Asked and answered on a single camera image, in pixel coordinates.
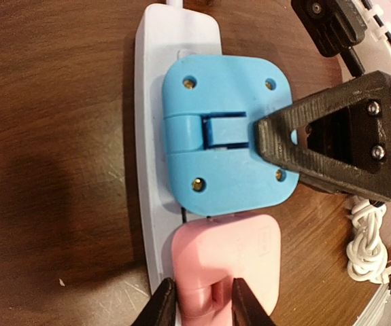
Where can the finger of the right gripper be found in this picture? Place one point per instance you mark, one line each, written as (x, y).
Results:
(338, 140)

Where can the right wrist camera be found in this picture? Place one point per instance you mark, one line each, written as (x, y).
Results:
(333, 25)

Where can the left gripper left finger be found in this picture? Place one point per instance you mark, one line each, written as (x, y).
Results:
(161, 307)

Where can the light blue power strip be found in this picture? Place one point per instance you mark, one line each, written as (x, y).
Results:
(167, 32)

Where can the pink plug adapter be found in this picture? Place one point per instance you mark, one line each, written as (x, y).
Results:
(208, 254)

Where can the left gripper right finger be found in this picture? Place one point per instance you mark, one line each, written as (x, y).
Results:
(246, 309)

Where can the blue plug adapter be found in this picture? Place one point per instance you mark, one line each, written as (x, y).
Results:
(210, 106)

